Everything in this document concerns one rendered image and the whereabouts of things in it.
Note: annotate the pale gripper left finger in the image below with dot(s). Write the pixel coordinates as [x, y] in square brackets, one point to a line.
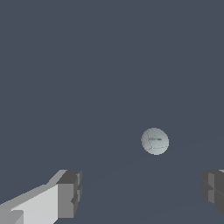
[43, 201]

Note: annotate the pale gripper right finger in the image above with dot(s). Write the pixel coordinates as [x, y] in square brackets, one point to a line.
[214, 186]

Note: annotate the small white ball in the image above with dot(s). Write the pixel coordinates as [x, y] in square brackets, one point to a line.
[155, 141]

